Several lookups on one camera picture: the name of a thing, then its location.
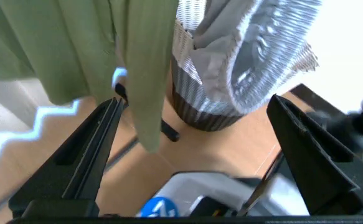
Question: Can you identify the white laundry basket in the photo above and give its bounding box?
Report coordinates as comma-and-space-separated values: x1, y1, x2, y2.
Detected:
170, 0, 321, 133

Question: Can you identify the beige curtain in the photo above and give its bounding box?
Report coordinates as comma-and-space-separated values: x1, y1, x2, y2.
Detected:
0, 76, 78, 150

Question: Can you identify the pale grey garment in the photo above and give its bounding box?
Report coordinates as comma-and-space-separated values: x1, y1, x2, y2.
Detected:
189, 0, 323, 116

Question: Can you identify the black clothes rack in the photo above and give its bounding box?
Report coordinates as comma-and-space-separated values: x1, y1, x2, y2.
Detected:
114, 82, 181, 143

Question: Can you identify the green long-sleeved shirt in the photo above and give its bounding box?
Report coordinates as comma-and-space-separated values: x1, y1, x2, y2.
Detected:
0, 0, 180, 154

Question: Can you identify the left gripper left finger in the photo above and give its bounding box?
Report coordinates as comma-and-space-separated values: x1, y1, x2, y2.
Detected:
8, 97, 125, 218

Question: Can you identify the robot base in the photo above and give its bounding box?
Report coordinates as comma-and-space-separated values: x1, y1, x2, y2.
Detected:
136, 151, 310, 218

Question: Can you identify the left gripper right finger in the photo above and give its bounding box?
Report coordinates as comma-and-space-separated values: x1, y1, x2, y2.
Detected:
266, 94, 363, 217

